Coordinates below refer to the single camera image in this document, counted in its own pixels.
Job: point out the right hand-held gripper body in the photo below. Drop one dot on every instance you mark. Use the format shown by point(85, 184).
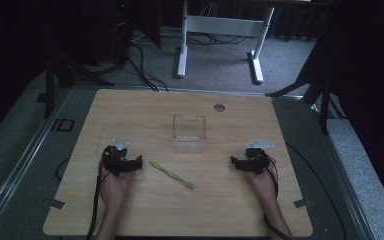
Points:
point(257, 161)

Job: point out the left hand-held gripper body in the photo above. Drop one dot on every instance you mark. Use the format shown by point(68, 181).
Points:
point(113, 160)

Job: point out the green toothbrush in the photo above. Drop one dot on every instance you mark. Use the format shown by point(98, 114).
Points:
point(171, 174)

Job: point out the clear plastic container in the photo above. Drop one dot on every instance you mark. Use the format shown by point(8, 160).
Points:
point(189, 133)

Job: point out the person's right hand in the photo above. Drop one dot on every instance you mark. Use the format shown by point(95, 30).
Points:
point(265, 186)

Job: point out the person's left hand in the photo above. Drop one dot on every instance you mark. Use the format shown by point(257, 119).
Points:
point(113, 190)

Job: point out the round table grommet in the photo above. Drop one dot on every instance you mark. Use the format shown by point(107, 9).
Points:
point(219, 107)

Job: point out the grey tape piece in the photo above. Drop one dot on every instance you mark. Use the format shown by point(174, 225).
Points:
point(302, 203)
point(57, 204)

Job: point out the black tripod stand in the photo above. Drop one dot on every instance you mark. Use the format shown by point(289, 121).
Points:
point(63, 73)
point(316, 90)

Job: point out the black curtain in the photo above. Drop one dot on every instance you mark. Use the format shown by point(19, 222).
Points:
point(373, 83)
point(6, 50)

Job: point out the metal floor rail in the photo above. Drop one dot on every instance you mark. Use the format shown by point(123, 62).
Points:
point(20, 163)
point(340, 166)

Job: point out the white desk frame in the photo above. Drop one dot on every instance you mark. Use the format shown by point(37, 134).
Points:
point(220, 26)

